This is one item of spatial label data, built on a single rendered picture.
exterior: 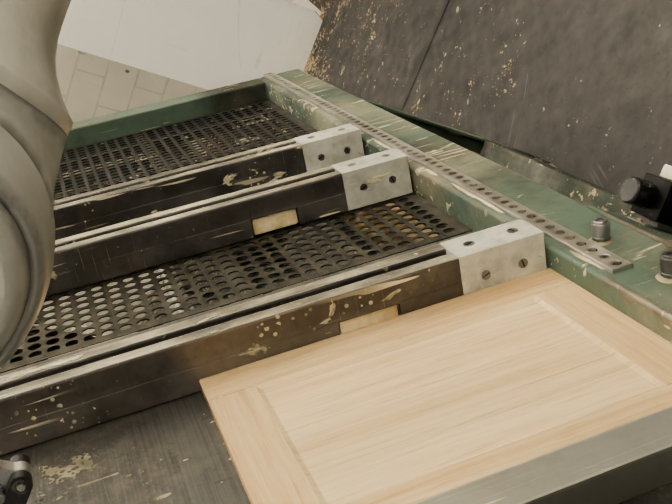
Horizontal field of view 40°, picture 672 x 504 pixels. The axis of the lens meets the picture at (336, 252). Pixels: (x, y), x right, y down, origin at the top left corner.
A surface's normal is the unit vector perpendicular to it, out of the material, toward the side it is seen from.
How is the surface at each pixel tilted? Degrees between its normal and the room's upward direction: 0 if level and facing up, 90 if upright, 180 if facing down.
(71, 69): 90
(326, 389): 60
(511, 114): 0
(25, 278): 152
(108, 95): 90
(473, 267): 90
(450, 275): 90
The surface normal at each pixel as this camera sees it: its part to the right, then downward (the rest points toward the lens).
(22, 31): 0.91, -0.20
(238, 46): 0.28, 0.45
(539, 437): -0.17, -0.91
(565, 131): -0.89, -0.22
